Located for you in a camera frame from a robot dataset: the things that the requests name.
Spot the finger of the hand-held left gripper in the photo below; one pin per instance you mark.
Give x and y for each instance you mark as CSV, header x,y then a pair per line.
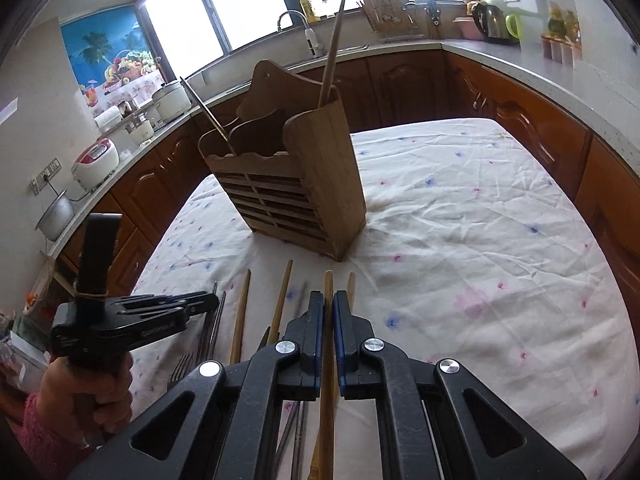
x,y
170,302
162,327

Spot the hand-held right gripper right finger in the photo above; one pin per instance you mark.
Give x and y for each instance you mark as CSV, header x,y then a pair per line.
x,y
343,330

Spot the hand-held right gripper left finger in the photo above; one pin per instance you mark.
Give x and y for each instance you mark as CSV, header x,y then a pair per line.
x,y
316,325

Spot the metal chopstick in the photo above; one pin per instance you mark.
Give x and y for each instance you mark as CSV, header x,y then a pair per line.
x,y
210,330
207,115
287,430
300,300
220,320

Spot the metal fork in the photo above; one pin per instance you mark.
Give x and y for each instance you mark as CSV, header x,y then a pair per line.
x,y
184,367

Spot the wooden utensil holder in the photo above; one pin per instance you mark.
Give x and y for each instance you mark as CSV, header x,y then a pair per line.
x,y
310,185

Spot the person's left forearm pink sleeve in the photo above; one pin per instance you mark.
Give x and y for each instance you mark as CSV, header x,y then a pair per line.
x,y
45,440

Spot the person's left hand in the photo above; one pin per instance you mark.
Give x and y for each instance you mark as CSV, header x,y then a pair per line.
x,y
107,410

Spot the clutter of bags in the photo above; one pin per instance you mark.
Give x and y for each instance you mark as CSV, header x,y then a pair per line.
x,y
25,330

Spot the aluminium pot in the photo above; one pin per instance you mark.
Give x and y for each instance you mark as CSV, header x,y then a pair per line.
x,y
55,217

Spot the white and red rice cooker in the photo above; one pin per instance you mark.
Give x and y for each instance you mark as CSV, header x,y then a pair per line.
x,y
95,165

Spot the white floral tablecloth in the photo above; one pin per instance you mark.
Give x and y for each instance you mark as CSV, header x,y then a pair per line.
x,y
475,240

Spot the small white electric pot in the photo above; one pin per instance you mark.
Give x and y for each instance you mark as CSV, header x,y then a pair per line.
x,y
140,130

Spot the white plastic container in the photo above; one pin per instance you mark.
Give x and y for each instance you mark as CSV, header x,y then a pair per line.
x,y
109,117

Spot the large white rice cooker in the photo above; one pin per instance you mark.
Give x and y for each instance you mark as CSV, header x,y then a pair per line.
x,y
172,102

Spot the white tape strip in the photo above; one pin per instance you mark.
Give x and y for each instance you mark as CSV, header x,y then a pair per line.
x,y
7,108

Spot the steel kitchen sink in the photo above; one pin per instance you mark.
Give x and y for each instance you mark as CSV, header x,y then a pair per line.
x,y
325,57

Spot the chrome kitchen faucet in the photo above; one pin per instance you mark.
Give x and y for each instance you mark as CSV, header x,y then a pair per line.
x,y
312,40

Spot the kitchen window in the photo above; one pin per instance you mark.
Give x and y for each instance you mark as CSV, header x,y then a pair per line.
x,y
250,5

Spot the yellow oil bottle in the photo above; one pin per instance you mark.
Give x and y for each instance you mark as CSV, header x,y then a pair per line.
x,y
306,7

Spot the clear pump soap bottle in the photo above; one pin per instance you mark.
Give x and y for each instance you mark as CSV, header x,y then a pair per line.
x,y
324,6

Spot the speckled kitchen countertop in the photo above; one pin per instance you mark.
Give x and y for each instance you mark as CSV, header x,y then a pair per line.
x,y
550,85

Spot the knife block with tools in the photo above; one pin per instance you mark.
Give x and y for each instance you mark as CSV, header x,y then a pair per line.
x,y
433,17

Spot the wooden cutting board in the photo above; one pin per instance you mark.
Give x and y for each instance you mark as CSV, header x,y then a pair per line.
x,y
382,5

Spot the pink plastic container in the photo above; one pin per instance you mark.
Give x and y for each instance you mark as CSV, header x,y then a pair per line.
x,y
467,27

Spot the steel electric kettle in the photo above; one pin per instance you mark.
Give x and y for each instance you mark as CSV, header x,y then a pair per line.
x,y
492,25

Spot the green plastic cup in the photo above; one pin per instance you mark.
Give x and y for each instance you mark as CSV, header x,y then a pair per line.
x,y
513,25

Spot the row of spice jars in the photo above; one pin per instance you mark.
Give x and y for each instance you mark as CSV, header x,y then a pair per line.
x,y
560,51

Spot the yellow drink bottle green label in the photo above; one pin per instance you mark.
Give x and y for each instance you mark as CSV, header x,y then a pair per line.
x,y
555,22

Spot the wall power outlet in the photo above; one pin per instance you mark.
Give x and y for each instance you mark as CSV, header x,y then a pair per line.
x,y
45,175

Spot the tropical fruit wall poster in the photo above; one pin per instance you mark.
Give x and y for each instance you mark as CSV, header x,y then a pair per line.
x,y
100,40

